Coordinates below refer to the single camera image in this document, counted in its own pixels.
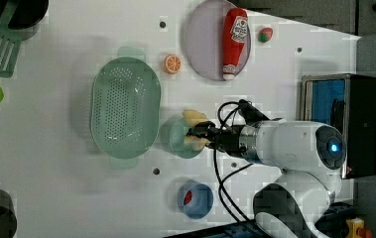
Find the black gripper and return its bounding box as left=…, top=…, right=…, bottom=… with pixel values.
left=187, top=121, right=242, bottom=156

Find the yellow banana toy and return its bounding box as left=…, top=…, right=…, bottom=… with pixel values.
left=182, top=109, right=211, bottom=152

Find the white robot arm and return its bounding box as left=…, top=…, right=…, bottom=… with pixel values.
left=188, top=119, right=347, bottom=238

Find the green mug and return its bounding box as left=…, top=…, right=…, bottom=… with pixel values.
left=159, top=116, right=201, bottom=159

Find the red item in bowl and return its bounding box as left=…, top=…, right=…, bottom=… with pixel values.
left=184, top=190, right=192, bottom=205

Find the orange slice toy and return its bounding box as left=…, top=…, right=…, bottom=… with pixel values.
left=164, top=55, right=182, bottom=74

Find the green perforated colander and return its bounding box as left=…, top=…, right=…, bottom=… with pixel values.
left=89, top=47, right=161, bottom=169

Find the grey round plate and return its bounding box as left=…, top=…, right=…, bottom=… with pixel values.
left=184, top=0, right=251, bottom=80

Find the red ketchup bottle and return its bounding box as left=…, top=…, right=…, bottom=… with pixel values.
left=222, top=8, right=248, bottom=80

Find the red strawberry toy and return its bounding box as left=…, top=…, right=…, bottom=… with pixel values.
left=258, top=27, right=274, bottom=43

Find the black toaster oven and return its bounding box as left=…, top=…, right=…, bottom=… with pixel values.
left=300, top=73, right=376, bottom=179

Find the black cylinder cup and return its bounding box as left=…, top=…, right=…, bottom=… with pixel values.
left=0, top=0, right=50, bottom=41

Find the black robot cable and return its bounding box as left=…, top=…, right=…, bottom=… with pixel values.
left=212, top=98, right=256, bottom=229

